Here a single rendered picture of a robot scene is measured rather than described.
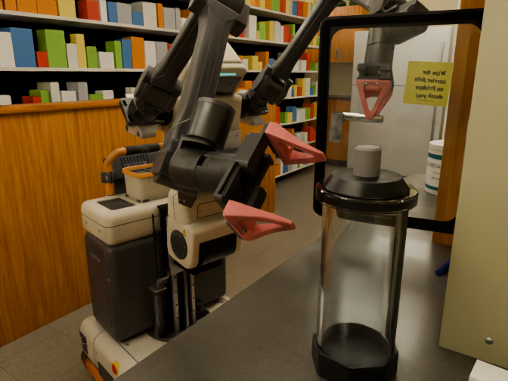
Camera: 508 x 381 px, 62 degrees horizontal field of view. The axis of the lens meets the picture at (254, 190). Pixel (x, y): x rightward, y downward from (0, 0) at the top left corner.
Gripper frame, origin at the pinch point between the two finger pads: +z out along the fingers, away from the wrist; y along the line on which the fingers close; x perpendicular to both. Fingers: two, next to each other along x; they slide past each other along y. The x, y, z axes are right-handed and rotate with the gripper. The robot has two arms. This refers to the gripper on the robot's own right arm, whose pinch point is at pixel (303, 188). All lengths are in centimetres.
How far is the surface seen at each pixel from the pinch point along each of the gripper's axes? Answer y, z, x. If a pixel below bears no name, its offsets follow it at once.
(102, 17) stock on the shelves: 138, -233, 66
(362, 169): 1.9, 7.1, -2.8
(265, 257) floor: 60, -132, 217
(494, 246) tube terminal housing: 3.4, 19.5, 11.8
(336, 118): 28.2, -11.8, 20.5
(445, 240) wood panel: 20, 8, 48
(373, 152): 3.5, 8.1, -3.9
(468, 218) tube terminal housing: 5.3, 16.4, 9.8
